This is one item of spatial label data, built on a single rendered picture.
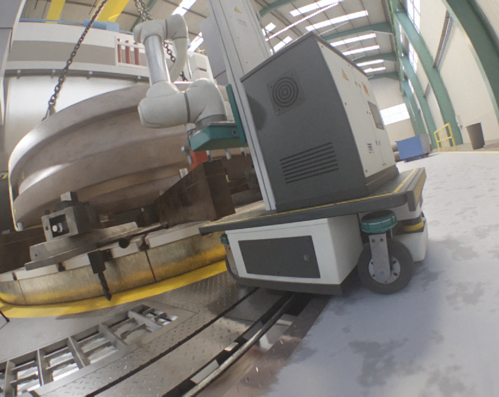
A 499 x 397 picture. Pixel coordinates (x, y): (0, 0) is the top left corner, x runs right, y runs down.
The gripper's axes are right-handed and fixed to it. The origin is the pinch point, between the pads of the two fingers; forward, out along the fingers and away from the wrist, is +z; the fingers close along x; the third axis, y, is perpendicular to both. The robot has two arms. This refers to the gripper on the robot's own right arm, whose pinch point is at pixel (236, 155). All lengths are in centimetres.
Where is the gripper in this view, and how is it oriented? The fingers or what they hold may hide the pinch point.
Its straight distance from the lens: 155.5
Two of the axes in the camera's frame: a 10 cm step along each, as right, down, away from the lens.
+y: 6.7, -1.7, -7.2
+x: 7.0, -2.0, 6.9
